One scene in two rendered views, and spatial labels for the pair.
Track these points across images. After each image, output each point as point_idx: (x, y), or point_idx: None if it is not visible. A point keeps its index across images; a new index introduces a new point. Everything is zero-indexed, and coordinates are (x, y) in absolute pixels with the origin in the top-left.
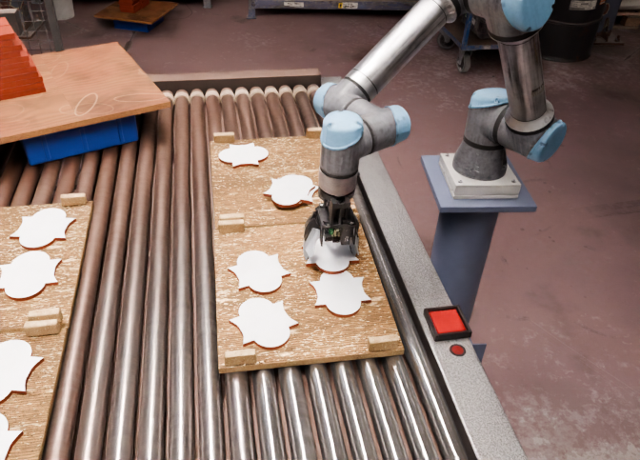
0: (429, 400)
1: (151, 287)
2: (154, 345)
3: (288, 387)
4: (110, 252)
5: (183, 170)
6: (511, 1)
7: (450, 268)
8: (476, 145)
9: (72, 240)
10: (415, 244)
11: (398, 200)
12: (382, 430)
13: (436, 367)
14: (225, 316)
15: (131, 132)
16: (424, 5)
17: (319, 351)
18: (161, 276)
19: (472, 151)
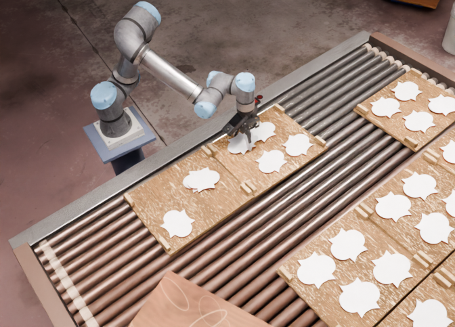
0: (288, 97)
1: (307, 199)
2: (334, 176)
3: (315, 130)
4: (302, 231)
5: (208, 252)
6: (159, 16)
7: None
8: (122, 112)
9: (311, 250)
10: (204, 126)
11: (172, 144)
12: (309, 103)
13: (270, 101)
14: (304, 159)
15: None
16: (153, 53)
17: (296, 125)
18: (298, 200)
19: (124, 116)
